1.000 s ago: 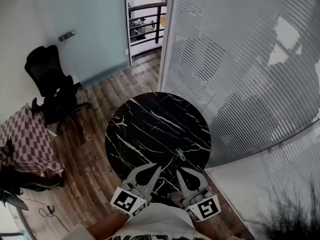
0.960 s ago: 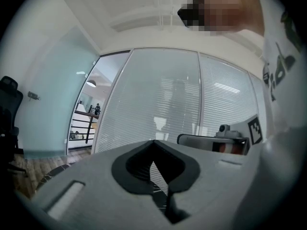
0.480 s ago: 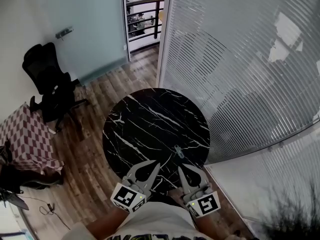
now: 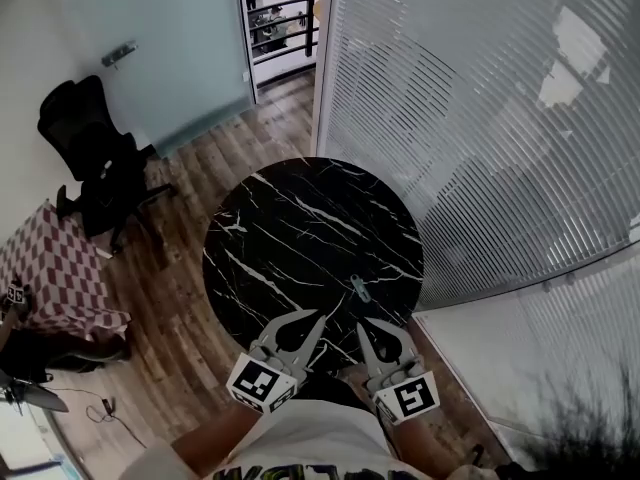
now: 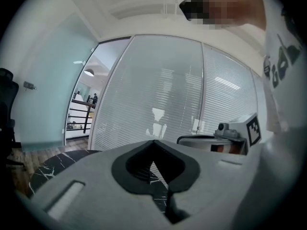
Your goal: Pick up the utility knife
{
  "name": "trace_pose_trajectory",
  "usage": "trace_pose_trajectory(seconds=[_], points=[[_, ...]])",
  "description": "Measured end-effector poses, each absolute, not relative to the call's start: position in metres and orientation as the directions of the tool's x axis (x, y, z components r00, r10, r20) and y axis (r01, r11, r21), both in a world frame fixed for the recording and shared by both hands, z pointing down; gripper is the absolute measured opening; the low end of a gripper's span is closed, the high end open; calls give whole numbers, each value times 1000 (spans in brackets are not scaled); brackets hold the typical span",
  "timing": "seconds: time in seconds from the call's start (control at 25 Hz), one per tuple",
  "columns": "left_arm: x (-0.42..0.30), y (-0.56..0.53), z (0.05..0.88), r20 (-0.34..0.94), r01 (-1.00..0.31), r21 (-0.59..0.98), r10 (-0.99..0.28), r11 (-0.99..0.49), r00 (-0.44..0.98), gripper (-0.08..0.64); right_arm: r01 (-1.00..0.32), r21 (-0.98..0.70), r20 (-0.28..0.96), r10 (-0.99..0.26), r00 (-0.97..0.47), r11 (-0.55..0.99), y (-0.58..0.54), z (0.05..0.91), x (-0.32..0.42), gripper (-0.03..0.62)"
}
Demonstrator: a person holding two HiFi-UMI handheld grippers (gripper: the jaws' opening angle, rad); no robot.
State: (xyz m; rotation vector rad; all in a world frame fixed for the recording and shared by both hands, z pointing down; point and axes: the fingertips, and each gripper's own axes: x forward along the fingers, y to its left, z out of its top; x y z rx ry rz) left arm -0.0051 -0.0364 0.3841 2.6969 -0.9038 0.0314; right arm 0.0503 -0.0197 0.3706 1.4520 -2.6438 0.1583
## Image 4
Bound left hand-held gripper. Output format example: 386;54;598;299
225;308;328;415

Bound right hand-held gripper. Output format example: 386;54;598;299
355;316;442;427

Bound person's left forearm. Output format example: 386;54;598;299
171;401;262;475

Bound person's right forearm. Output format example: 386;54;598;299
393;415;469;480

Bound person's black trousers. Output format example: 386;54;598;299
292;365;379;415

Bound white printed t-shirt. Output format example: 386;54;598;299
118;407;424;480

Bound black floor object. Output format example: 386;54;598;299
464;442;544;480

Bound black bag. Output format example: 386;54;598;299
0;326;132;375

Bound red white checkered cloth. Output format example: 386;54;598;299
0;199;132;343

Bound black office chair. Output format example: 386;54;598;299
37;74;177;255

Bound grey tripod stand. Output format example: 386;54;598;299
0;367;70;415

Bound frosted glass door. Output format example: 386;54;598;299
74;0;257;158

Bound dark railing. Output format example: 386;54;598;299
243;0;324;68

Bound black floor cable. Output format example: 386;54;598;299
84;396;147;450

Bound metal door handle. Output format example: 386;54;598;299
101;40;138;69

